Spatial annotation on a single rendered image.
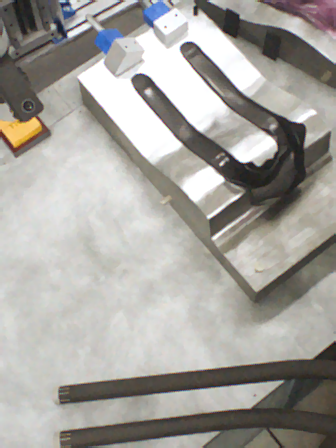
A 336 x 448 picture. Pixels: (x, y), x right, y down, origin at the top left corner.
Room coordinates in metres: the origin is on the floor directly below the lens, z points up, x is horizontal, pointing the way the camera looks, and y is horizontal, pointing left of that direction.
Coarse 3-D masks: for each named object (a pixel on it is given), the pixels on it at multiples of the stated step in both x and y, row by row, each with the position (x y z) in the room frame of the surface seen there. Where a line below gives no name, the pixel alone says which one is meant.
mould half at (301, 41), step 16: (208, 0) 1.03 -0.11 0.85; (224, 0) 1.03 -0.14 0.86; (240, 0) 1.03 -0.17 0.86; (208, 16) 1.03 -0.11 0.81; (224, 16) 1.01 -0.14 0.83; (240, 16) 0.99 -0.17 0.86; (256, 16) 0.98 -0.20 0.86; (272, 16) 0.97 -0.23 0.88; (288, 16) 0.95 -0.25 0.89; (240, 32) 0.98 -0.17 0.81; (256, 32) 0.96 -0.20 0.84; (272, 32) 0.94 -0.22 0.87; (288, 32) 0.92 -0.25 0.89; (304, 32) 0.91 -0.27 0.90; (320, 32) 0.91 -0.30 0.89; (288, 48) 0.92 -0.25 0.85; (304, 48) 0.90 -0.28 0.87; (320, 48) 0.88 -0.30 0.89; (304, 64) 0.89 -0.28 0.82; (320, 64) 0.87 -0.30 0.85; (320, 80) 0.87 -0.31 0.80
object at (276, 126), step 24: (192, 48) 0.91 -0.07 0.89; (216, 72) 0.86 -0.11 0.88; (144, 96) 0.82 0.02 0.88; (240, 96) 0.80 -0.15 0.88; (168, 120) 0.77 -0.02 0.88; (264, 120) 0.73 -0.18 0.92; (288, 120) 0.71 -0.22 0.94; (192, 144) 0.71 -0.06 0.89; (216, 144) 0.69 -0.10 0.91; (288, 144) 0.69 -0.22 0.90; (216, 168) 0.64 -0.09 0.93; (240, 168) 0.64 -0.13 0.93; (264, 168) 0.63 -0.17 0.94; (288, 168) 0.66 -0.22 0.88; (264, 192) 0.62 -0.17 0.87; (288, 192) 0.61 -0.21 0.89
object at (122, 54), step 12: (96, 24) 0.96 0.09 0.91; (108, 36) 0.92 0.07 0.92; (120, 36) 0.93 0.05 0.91; (108, 48) 0.90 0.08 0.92; (120, 48) 0.89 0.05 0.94; (132, 48) 0.89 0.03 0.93; (144, 48) 0.90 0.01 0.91; (108, 60) 0.88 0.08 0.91; (120, 60) 0.87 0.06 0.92; (132, 60) 0.88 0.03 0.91; (120, 72) 0.86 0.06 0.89
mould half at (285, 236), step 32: (192, 32) 0.94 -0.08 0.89; (160, 64) 0.88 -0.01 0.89; (224, 64) 0.87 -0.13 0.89; (96, 96) 0.82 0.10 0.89; (128, 96) 0.82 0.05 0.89; (192, 96) 0.81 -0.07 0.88; (256, 96) 0.79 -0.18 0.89; (288, 96) 0.77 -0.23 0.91; (128, 128) 0.75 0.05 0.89; (160, 128) 0.75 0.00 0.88; (224, 128) 0.73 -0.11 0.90; (256, 128) 0.71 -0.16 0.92; (320, 128) 0.70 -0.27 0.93; (160, 160) 0.68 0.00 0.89; (192, 160) 0.67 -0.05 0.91; (256, 160) 0.65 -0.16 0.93; (320, 160) 0.67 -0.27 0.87; (160, 192) 0.66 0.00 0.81; (192, 192) 0.60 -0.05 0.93; (224, 192) 0.60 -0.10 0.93; (320, 192) 0.62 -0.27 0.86; (192, 224) 0.59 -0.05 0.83; (224, 224) 0.56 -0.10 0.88; (256, 224) 0.57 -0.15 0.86; (288, 224) 0.56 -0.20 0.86; (320, 224) 0.56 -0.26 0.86; (224, 256) 0.52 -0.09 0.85; (256, 256) 0.51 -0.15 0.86; (288, 256) 0.50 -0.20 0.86; (256, 288) 0.45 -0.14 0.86
